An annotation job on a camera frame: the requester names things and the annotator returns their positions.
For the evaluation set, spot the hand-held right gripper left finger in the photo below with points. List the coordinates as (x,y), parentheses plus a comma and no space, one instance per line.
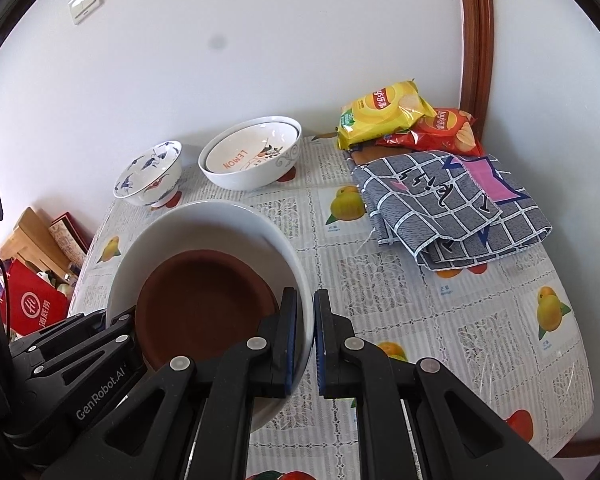
(291,355)

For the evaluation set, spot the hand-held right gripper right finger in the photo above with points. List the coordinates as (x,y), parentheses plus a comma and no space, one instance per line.
(320,355)

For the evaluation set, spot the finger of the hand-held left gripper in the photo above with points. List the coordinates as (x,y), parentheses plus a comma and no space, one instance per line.
(95,350)
(65,330)

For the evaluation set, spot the brown plate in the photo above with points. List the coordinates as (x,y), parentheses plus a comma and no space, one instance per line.
(200,305)

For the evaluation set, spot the plain white bowl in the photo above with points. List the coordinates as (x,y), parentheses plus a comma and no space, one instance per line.
(220,225)

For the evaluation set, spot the dark red patterned box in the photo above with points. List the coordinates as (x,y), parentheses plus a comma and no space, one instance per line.
(67,240)

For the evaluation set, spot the fruit print tablecloth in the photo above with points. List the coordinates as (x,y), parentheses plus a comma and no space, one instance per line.
(405,300)

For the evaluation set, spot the blue and white porcelain bowl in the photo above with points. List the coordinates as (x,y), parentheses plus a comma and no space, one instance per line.
(155,185)

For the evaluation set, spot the grey checked cloth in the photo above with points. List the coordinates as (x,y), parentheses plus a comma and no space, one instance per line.
(430,210)

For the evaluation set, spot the large white grey-patterned bowl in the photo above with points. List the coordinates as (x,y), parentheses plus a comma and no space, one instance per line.
(250,177)

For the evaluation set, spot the white bowl with orange print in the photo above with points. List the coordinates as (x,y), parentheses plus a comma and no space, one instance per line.
(240,152)

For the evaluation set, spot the yellow chip bag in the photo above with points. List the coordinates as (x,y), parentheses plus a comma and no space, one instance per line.
(380,115)

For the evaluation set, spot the red chip bag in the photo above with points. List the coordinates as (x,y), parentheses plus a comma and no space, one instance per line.
(445,130)

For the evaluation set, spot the white wall switch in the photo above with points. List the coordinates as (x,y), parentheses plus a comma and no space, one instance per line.
(86,1)

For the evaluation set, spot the brown wooden door frame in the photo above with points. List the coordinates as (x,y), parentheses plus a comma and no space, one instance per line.
(475,35)

